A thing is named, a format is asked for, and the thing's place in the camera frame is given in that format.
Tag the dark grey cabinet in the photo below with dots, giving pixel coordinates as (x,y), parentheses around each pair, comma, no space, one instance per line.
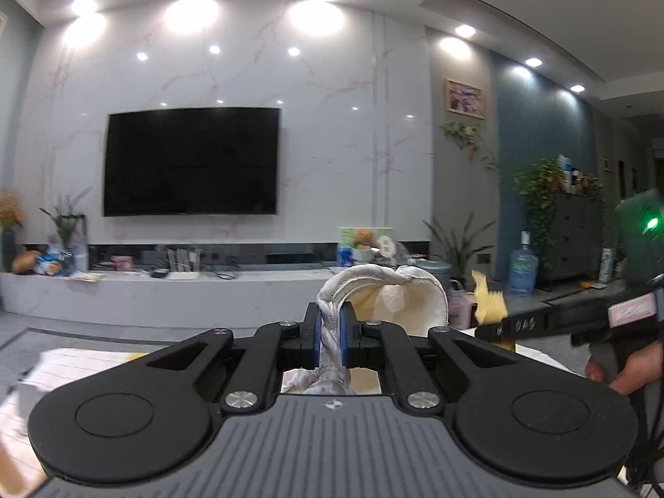
(578,238)

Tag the dark green potted plant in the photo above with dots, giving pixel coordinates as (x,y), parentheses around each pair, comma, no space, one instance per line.
(456,244)

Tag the yellow cloth piece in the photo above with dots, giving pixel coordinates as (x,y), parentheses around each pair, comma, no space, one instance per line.
(490,303)

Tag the pink basket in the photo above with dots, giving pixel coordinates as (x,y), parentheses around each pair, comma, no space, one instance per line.
(460,303)

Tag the teddy bear ornament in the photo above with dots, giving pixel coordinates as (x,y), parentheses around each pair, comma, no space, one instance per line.
(365,244)

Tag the white marble television console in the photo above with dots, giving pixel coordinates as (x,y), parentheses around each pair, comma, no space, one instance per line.
(155,295)

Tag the blue water jug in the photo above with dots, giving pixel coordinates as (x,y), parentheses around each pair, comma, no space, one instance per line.
(523,269)

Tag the bottles on cabinet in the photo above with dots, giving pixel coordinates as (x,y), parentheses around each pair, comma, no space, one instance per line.
(570,171)

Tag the white bottle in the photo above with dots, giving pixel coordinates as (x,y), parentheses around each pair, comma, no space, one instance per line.
(606,265)

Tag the person's right hand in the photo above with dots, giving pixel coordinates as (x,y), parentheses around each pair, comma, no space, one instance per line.
(643,368)

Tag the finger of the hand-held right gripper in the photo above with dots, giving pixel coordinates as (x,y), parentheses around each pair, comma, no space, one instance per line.
(539,324)

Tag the black television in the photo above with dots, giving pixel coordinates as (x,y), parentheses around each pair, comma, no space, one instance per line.
(189,161)

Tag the snack bags pile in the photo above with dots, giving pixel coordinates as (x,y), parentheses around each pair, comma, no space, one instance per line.
(44,262)

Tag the leafy trailing plant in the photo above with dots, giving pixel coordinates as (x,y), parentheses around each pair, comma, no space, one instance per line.
(539,197)

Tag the long-leaf potted plant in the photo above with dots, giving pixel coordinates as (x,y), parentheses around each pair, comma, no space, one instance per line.
(65,223)

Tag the white router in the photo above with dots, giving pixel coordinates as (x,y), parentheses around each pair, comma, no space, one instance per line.
(182,269)

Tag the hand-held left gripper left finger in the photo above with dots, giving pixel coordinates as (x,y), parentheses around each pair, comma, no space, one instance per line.
(317,337)

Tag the dried yellow flowers vase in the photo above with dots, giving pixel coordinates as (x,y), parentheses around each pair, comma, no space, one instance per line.
(9,218)

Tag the hanging vine plant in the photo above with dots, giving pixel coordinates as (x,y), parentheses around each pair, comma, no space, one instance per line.
(467,137)

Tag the framed wall picture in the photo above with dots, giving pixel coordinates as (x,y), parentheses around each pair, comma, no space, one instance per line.
(465,98)

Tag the pink card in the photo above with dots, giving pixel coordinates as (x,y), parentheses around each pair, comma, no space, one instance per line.
(122,262)

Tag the grey trash can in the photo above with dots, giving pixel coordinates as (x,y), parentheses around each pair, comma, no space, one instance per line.
(433,272)

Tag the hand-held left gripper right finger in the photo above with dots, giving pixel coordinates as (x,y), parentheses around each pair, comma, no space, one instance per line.
(347,337)

